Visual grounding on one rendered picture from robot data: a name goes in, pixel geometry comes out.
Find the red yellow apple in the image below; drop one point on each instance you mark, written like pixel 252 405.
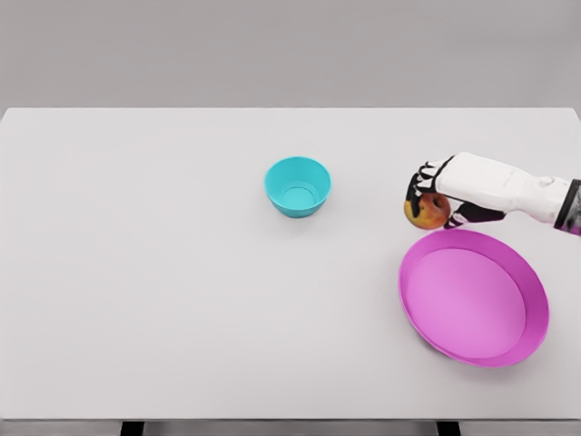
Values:
pixel 429 211

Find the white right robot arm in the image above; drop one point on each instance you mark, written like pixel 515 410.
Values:
pixel 547 195

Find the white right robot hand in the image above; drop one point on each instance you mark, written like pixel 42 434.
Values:
pixel 472 181

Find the blue bowl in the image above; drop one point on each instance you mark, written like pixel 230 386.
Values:
pixel 298 187

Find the pink plate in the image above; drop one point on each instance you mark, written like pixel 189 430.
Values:
pixel 472 297

